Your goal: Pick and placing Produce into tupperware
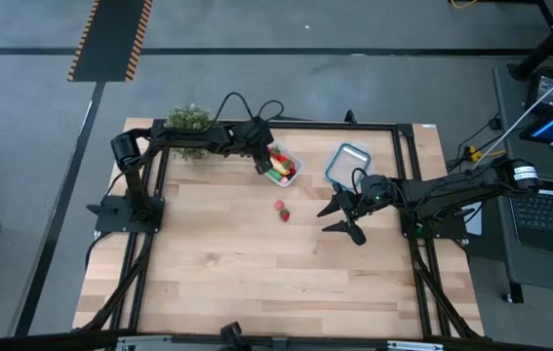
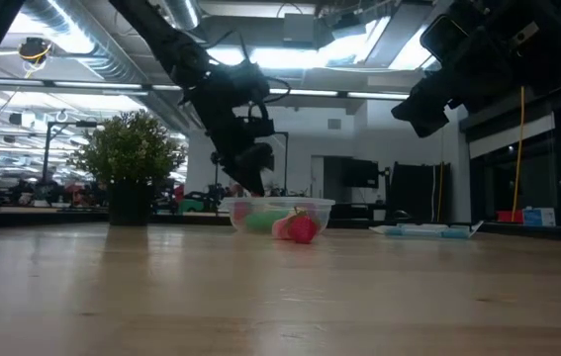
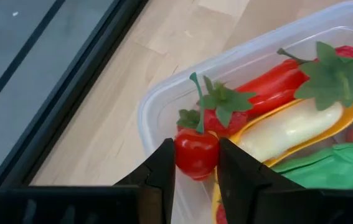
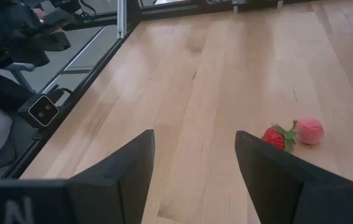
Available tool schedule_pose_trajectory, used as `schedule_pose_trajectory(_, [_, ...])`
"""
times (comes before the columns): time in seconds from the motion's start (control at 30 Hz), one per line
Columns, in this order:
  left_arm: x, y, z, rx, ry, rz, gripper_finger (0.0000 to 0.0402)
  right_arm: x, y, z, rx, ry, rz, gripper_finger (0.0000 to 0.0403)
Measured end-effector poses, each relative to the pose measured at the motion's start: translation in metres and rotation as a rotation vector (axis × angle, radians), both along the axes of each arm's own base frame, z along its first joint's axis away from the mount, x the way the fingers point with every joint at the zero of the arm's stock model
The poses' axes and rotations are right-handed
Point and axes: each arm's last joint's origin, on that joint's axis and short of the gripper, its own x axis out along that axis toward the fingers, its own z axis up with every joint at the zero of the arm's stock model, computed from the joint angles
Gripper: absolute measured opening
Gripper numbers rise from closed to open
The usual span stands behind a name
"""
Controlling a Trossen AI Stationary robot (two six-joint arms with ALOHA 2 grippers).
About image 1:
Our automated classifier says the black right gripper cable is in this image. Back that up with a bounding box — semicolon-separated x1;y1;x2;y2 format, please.
351;167;370;194

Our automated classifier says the clear plastic tupperware container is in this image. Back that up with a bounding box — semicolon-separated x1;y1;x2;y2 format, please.
256;141;304;189

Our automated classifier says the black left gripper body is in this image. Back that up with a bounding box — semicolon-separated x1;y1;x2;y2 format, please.
236;120;273;176

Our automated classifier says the black stand leg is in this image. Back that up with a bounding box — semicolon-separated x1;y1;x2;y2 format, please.
506;0;553;83

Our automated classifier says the clear lid with teal rim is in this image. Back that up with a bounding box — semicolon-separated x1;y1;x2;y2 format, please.
323;140;375;193

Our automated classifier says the white cable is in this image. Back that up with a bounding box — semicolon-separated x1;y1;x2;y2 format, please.
472;57;553;170

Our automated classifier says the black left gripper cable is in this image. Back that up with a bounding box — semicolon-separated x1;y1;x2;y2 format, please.
212;91;286;129

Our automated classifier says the green artificial potted plant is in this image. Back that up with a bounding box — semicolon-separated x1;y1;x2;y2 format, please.
164;102;218;162

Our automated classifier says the black and silver beam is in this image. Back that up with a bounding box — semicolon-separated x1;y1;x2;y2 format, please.
0;327;553;351

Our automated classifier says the black aluminium table frame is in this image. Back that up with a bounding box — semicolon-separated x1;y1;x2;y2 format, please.
73;116;486;342

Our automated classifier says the black hazard-striped floor mat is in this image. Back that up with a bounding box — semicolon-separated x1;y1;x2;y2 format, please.
65;0;155;83

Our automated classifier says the black power adapter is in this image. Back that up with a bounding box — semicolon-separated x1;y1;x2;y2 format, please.
524;67;553;117

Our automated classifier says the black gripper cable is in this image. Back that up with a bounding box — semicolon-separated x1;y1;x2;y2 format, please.
351;167;370;194
212;91;286;129

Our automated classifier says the laptop computer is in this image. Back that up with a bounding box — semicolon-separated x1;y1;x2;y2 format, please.
492;61;553;296

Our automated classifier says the black laptop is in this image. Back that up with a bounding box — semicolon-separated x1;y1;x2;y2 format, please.
504;177;553;259

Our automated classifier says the yellow plug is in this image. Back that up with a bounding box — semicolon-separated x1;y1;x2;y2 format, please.
465;144;486;165

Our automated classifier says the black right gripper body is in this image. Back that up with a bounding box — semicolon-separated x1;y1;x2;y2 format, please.
333;181;375;247

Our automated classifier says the yellow toy banana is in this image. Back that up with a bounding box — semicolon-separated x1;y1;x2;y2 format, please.
269;156;292;176

